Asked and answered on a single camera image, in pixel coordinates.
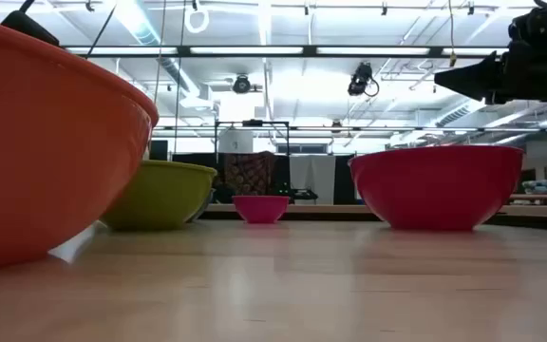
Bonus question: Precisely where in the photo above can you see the stacked red yellow green bowls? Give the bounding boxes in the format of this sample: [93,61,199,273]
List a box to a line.
[348,144,525,233]

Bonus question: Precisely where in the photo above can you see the small pink plastic bowl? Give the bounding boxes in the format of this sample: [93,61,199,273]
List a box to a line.
[232,195,291,225]

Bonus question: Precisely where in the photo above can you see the black overhead camera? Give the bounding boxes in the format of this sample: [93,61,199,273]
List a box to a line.
[348,61,380,99]

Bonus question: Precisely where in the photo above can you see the large orange plastic bowl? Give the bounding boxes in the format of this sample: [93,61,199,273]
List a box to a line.
[0,13,160,272]

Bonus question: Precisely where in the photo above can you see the white paper sheet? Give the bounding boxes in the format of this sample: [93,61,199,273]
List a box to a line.
[47,220,108,265]

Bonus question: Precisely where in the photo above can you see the black aluminium rig frame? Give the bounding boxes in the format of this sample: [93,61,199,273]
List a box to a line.
[62,45,510,59]

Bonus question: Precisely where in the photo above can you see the black round ceiling fixture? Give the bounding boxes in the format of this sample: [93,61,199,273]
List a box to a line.
[232,74,253,95]

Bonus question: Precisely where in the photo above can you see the green plastic bowl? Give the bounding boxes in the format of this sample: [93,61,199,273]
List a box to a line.
[101,160,218,233]

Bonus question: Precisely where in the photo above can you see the dark patterned cloth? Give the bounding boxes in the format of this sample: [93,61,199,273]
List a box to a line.
[223,151,277,197]

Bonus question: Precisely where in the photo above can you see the black metal stand frame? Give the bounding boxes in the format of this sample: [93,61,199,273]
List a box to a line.
[214,120,292,165]

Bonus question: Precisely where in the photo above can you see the white hanging ring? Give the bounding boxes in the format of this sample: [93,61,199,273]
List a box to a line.
[183,4,211,35]

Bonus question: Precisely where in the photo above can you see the white hanging cloth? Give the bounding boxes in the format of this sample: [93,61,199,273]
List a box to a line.
[288,155,337,205]

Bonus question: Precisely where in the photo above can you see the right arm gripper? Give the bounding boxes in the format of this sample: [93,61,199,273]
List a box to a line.
[433,40,547,105]

